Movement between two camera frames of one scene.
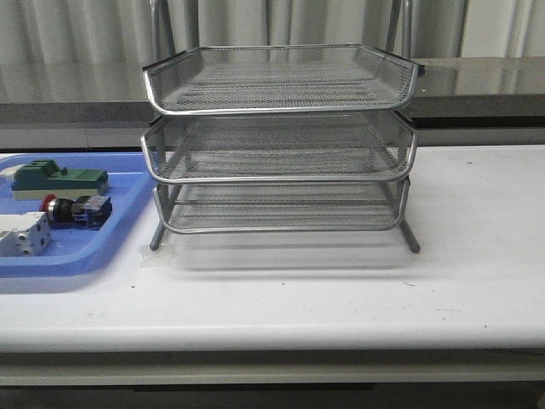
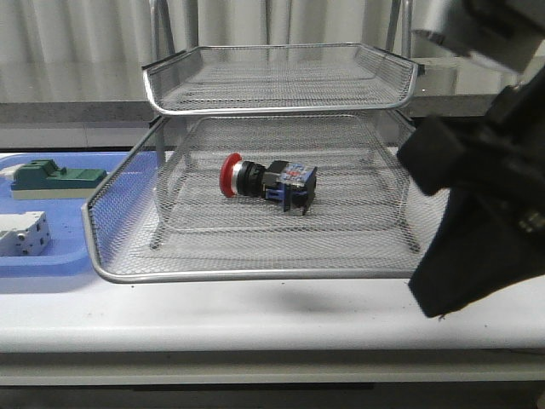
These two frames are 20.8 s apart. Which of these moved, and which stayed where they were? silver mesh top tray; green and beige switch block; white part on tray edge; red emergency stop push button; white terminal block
Moved: red emergency stop push button
Stayed: green and beige switch block; white terminal block; silver mesh top tray; white part on tray edge
